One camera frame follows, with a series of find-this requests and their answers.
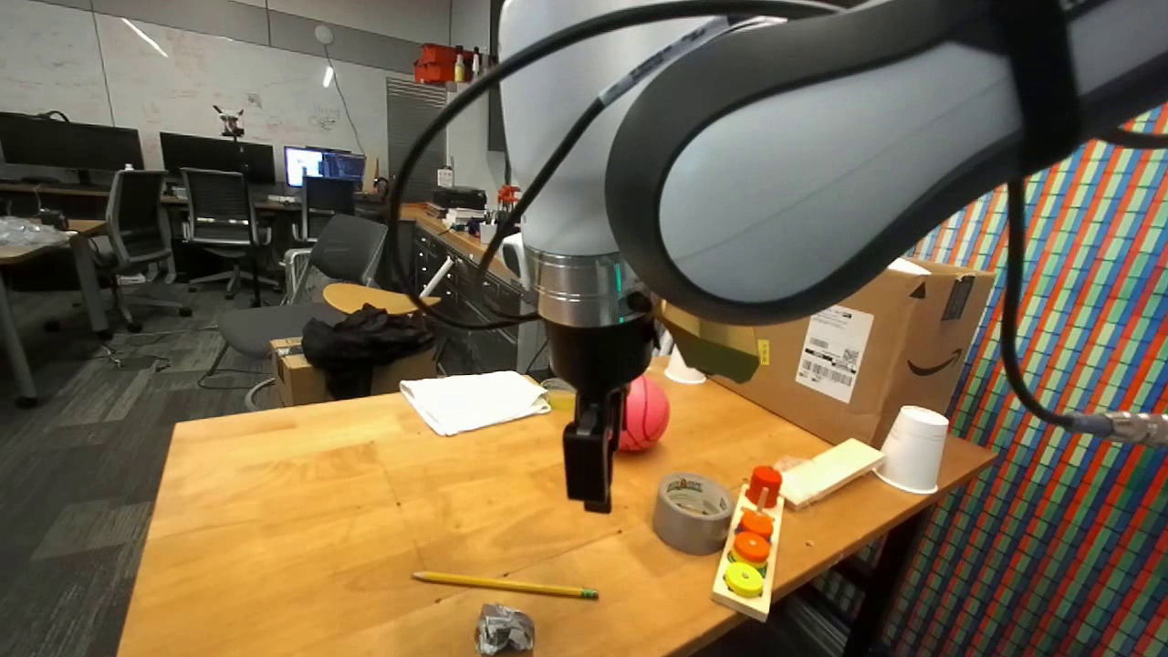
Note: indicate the white folded cloth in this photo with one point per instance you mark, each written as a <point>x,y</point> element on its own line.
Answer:
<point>471,403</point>

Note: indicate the pink toy basketball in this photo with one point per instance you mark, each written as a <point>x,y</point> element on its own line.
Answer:
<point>643,418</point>

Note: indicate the red container on shelf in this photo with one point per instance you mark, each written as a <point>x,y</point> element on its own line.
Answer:
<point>437,64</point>

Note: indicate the grey duct tape roll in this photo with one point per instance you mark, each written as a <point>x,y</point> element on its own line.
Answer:
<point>690,511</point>

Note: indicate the black computer monitor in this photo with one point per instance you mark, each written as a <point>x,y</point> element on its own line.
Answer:
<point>68,156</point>
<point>190,152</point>

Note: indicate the cardboard shipping box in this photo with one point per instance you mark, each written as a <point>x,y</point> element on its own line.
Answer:
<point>851,365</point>

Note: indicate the black bag on box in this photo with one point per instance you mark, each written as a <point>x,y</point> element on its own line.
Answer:
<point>353,347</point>

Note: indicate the black office chair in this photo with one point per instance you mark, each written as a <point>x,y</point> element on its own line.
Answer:
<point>225,224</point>
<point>144,252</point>

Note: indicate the crumpled foil ball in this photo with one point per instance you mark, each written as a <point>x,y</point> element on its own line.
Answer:
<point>504,633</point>

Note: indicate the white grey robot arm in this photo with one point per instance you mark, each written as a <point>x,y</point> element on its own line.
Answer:
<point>745,163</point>

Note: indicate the left wooden desk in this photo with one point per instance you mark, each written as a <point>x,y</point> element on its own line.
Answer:
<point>44,260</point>

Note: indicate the small cardboard box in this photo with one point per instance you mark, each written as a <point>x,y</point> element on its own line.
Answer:
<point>301,384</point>

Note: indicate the wooden workbench with drawers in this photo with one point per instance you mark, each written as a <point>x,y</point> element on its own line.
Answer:
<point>475,283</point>

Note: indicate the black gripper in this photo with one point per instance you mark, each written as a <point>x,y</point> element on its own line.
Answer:
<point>596,364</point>

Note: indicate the yellow pencil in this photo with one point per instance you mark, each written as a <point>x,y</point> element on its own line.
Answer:
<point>504,584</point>

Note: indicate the grey office chair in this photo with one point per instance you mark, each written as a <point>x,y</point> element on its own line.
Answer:
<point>343,250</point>

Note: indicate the lit computer screen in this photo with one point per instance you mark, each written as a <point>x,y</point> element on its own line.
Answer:
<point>307,163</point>

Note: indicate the white paper cup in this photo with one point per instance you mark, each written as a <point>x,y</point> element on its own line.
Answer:
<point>914,451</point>

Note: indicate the light wooden block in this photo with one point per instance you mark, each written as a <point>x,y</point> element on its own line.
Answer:
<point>825,471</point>

